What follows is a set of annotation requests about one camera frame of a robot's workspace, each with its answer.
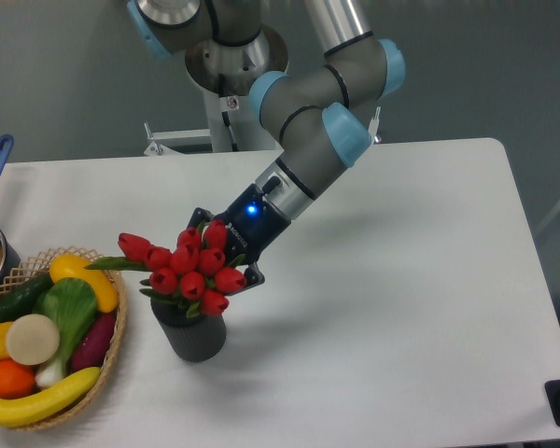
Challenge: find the green cucumber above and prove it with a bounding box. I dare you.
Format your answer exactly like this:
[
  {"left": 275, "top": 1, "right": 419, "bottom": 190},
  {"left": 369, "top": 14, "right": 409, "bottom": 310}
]
[{"left": 0, "top": 273, "right": 53, "bottom": 324}]

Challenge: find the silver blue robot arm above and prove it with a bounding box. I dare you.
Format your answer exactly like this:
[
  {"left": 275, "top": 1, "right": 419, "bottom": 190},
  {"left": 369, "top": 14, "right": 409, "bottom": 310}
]
[{"left": 127, "top": 1, "right": 406, "bottom": 287}]

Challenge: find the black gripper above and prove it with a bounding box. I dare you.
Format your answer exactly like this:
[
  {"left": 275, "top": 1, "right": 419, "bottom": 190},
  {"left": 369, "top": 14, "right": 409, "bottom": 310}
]
[{"left": 187, "top": 184, "right": 290, "bottom": 295}]

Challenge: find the red tulip bouquet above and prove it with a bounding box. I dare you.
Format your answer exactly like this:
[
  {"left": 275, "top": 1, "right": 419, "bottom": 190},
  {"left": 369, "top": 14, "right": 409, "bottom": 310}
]
[{"left": 87, "top": 219, "right": 247, "bottom": 319}]

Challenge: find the green bok choy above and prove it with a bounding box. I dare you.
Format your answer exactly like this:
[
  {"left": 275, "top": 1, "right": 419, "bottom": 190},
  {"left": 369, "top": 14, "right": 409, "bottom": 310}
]
[{"left": 33, "top": 278, "right": 97, "bottom": 389}]

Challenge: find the yellow squash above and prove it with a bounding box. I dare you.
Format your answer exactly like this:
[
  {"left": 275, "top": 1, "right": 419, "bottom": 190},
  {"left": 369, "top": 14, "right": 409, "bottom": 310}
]
[{"left": 49, "top": 253, "right": 119, "bottom": 313}]

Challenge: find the woven wicker basket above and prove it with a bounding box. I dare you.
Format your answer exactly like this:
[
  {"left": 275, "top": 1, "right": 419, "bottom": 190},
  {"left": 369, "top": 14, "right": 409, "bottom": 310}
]
[{"left": 0, "top": 246, "right": 128, "bottom": 430}]

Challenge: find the beige round slice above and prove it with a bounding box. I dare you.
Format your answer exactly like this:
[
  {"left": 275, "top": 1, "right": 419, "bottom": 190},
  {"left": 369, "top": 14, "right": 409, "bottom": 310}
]
[{"left": 6, "top": 314, "right": 60, "bottom": 366}]

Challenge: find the dark grey ribbed vase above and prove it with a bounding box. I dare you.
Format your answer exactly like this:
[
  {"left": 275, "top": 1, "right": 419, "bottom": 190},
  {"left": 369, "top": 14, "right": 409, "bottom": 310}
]
[{"left": 150, "top": 300, "right": 227, "bottom": 362}]

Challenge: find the yellow banana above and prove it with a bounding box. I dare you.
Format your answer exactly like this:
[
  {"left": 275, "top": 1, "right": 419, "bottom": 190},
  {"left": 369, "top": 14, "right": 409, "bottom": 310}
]
[{"left": 0, "top": 367, "right": 101, "bottom": 428}]

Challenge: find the orange fruit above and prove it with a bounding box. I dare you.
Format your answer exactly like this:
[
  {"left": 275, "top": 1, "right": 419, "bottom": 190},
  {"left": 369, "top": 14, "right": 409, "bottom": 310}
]
[{"left": 0, "top": 359, "right": 35, "bottom": 399}]

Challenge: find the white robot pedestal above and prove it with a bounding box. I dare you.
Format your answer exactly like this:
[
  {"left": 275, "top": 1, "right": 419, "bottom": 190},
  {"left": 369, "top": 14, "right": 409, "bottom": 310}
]
[{"left": 142, "top": 91, "right": 384, "bottom": 158}]

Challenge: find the purple sweet potato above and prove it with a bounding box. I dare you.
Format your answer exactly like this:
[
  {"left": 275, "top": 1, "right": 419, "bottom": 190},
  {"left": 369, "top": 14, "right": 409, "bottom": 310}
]
[{"left": 70, "top": 314, "right": 116, "bottom": 372}]

